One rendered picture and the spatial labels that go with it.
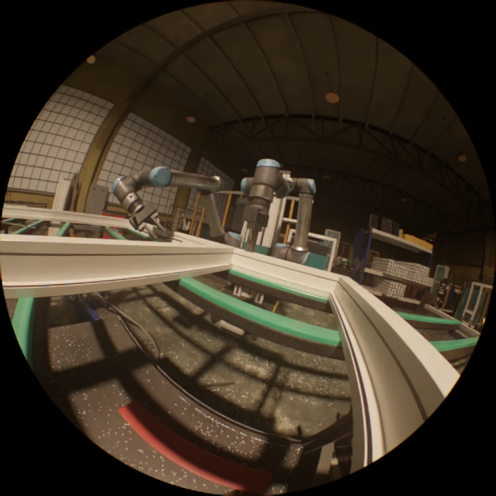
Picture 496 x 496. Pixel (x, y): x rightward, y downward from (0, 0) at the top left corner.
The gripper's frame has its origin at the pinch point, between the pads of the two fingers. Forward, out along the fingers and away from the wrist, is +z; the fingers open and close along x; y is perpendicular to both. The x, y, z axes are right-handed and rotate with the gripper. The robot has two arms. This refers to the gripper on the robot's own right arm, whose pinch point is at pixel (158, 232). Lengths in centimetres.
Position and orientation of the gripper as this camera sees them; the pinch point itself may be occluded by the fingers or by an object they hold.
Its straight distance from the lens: 67.7
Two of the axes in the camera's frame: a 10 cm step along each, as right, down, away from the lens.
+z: 6.4, 6.9, 3.2
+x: 4.4, -6.8, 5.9
